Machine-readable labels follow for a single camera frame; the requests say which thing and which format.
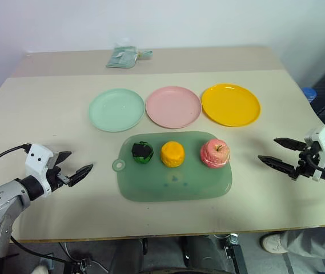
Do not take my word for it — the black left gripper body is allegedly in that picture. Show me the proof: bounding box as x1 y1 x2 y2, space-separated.
46 155 71 193

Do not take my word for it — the white sneaker with grey sole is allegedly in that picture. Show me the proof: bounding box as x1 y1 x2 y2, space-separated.
259 231 290 255

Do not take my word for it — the translucent green cutting board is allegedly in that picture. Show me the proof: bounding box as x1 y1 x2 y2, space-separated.
112 131 234 203

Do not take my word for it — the mint green plate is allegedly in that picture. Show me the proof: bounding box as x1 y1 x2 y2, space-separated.
88 87 146 133

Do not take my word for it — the clear bag with green contents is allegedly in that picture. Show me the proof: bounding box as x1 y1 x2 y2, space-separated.
106 46 139 69

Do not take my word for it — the pink toy apple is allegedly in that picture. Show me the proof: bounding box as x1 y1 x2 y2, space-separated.
199 138 231 168

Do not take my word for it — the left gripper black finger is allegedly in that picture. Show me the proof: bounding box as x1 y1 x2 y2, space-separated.
67 163 94 188
55 151 73 165

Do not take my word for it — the black metal table leg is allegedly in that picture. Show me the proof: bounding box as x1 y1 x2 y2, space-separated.
222 233 248 274

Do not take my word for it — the white shoe tip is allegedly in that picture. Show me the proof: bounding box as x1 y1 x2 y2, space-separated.
32 264 50 274

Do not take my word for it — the pink plate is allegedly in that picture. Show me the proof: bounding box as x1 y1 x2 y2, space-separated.
146 86 202 129

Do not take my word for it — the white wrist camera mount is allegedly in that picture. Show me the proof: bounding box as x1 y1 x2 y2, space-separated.
25 143 54 198
304 124 325 182

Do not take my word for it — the orange toy fruit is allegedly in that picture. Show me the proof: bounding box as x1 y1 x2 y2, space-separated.
160 140 186 168

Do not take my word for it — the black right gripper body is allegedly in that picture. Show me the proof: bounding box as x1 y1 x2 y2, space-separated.
294 141 323 180

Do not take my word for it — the thin black floor cable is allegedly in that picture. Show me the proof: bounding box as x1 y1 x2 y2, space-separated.
10 235 91 269

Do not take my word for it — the dark green toy vegetable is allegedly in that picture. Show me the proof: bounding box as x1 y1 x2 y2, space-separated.
131 140 155 165

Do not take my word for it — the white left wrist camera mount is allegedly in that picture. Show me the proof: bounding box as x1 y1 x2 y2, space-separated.
25 143 54 198

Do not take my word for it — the small green packet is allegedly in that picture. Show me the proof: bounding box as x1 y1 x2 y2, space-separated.
135 50 154 61

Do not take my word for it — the grey trouser leg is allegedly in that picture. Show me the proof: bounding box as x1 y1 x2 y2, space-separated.
281 225 325 274

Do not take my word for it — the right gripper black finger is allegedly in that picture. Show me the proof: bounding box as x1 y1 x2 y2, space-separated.
257 155 298 181
273 137 306 152

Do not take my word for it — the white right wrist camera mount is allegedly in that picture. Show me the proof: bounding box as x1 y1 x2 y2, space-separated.
304 124 325 182

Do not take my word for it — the yellow plate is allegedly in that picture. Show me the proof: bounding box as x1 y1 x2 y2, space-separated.
201 83 262 127

